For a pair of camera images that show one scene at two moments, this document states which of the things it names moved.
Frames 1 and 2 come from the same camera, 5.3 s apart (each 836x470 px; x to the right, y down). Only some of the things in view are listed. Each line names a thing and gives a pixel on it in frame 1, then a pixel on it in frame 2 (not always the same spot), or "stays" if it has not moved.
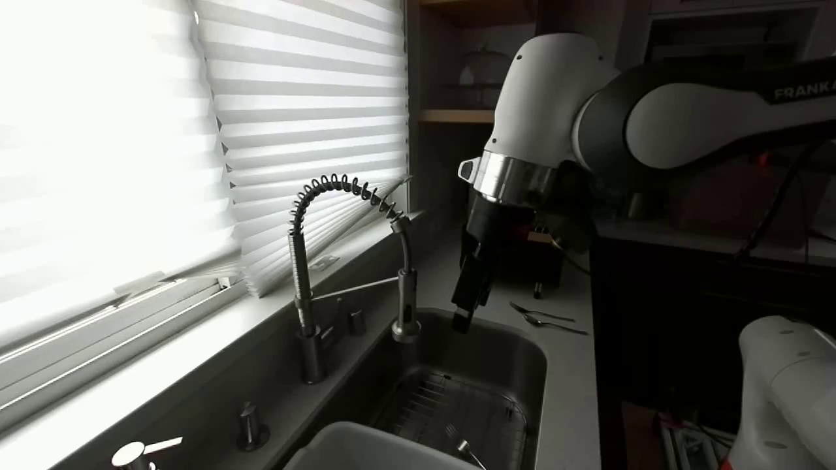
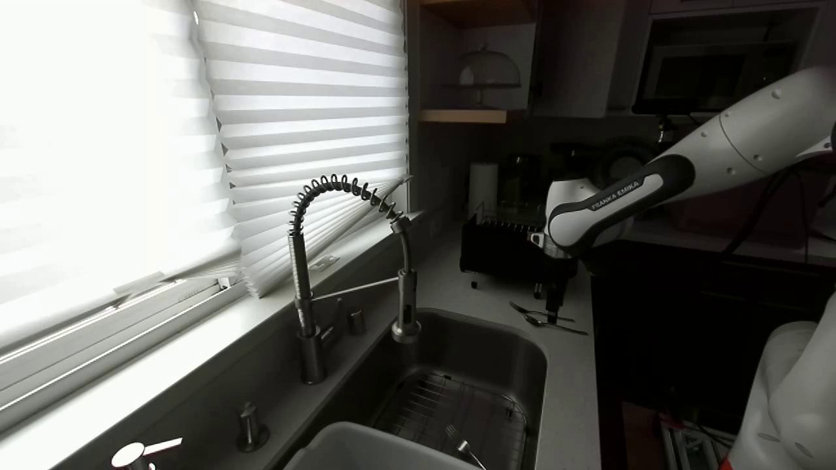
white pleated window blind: x=303 y=91 stays
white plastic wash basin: x=354 y=446 stays
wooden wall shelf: x=456 y=117 stays
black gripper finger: x=465 y=301 → x=552 y=304
